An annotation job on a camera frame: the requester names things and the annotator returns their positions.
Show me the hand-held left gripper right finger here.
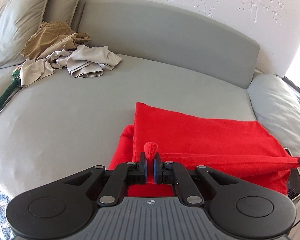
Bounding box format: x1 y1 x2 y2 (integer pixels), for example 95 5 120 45
154 153 238 207

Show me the bright window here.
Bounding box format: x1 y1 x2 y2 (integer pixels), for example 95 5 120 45
281 45 300 100

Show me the light beige crumpled garment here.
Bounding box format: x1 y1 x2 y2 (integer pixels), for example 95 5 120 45
20 45 123 88

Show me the grey backrest cushion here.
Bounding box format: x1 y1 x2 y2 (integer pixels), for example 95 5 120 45
75 0 261 91

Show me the red shirt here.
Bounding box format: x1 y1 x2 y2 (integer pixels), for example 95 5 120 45
107 102 300 198

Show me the dark green strap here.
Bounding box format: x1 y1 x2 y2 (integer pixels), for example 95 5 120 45
0 66 23 122

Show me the smartphone with light case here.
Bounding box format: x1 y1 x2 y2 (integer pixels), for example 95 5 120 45
283 147 300 201

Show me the tan crumpled garment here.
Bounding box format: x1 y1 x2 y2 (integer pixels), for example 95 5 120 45
20 21 93 61

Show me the large grey-green pillow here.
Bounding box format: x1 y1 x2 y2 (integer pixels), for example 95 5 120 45
0 0 55 71

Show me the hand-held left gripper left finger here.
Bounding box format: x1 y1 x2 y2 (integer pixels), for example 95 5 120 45
62 152 147 207

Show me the flanged grey-green pillow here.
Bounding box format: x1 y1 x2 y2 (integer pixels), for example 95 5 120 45
44 0 87 30

